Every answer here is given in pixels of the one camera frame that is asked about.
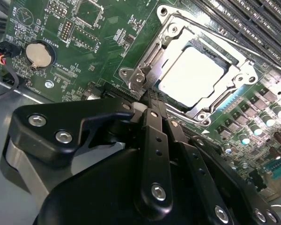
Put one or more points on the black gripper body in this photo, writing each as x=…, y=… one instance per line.
x=96, y=192

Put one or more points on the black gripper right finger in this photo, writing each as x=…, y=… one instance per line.
x=201, y=168

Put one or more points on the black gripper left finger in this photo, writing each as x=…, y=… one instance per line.
x=49, y=131

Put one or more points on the metal socket cover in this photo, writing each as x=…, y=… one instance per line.
x=228, y=89

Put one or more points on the silver CPU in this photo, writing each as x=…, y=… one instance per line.
x=192, y=75

